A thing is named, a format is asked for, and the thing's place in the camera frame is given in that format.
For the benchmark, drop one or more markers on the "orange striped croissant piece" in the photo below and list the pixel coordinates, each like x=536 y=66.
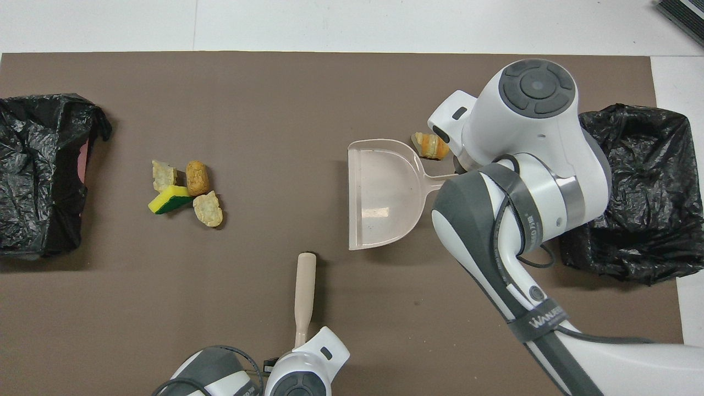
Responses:
x=426 y=146

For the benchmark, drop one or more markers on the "pale lobed bread chunk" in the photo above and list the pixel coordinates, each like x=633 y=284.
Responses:
x=209 y=210

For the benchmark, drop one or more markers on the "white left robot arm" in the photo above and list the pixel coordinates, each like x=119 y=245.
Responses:
x=308 y=363

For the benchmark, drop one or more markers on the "black-bagged bin with pink patch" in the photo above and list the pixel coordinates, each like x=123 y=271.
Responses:
x=33 y=126

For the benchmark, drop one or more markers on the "brown table mat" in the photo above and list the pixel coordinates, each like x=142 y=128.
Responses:
x=165 y=302

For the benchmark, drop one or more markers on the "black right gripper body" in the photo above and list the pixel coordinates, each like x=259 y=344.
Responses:
x=460 y=165

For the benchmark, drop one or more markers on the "black-bagged trash bin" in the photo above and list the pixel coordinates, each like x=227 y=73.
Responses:
x=649 y=220

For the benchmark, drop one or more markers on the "beige plastic dustpan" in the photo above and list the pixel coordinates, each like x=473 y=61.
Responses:
x=385 y=192

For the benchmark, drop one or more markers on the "dark grey ribbed panel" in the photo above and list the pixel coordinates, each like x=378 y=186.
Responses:
x=685 y=14

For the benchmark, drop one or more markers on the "beige hand brush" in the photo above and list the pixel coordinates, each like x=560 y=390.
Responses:
x=305 y=286

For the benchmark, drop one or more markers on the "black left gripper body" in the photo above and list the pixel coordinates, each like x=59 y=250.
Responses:
x=269 y=363

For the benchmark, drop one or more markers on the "brown bread roll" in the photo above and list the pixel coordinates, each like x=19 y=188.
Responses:
x=197 y=177

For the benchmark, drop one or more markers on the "yellow green sponge block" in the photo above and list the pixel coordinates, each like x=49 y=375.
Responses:
x=165 y=202

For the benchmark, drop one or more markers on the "pale squarish bread chunk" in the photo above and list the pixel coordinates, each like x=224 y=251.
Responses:
x=163 y=175

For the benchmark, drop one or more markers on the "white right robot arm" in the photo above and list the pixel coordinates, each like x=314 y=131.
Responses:
x=539 y=137

